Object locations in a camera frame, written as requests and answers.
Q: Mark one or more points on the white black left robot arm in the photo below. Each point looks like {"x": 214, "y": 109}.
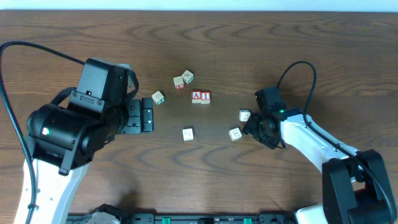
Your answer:
{"x": 63, "y": 141}

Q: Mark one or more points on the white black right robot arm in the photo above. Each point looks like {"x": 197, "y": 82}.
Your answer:
{"x": 355, "y": 184}

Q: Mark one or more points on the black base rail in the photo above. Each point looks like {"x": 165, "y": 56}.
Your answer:
{"x": 150, "y": 218}

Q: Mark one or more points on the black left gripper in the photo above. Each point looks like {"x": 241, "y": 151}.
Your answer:
{"x": 147, "y": 115}

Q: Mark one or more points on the wooden dragonfly picture block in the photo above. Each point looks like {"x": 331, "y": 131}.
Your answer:
{"x": 187, "y": 76}

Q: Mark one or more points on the wooden block engraved five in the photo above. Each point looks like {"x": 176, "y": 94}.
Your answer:
{"x": 178, "y": 82}

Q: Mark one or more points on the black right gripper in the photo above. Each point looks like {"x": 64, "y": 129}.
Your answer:
{"x": 258, "y": 129}

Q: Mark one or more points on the blue number 2 block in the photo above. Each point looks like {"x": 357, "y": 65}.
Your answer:
{"x": 244, "y": 115}

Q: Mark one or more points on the red letter I block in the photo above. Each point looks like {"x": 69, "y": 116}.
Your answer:
{"x": 205, "y": 97}

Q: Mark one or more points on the red letter A block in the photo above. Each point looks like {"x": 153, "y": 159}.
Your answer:
{"x": 196, "y": 96}

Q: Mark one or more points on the wooden block green side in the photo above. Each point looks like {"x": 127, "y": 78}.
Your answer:
{"x": 235, "y": 134}

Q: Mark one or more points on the white block blue engraving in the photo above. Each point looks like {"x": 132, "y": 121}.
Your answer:
{"x": 188, "y": 134}

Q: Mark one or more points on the wooden block engraved zero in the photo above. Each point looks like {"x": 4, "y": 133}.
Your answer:
{"x": 158, "y": 97}

